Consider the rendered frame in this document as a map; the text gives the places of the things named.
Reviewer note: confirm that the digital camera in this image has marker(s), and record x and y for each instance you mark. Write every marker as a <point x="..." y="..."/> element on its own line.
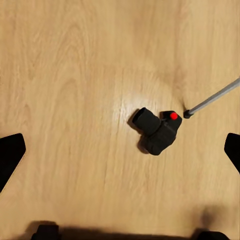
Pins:
<point x="159" y="133"/>

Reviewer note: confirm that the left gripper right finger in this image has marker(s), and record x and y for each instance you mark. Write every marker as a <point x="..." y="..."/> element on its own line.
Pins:
<point x="232" y="149"/>

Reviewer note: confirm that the camera tripod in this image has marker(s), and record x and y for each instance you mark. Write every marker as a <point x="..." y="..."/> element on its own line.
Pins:
<point x="213" y="98"/>

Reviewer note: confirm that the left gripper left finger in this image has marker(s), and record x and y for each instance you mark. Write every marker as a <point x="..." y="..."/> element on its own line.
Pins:
<point x="12" y="149"/>

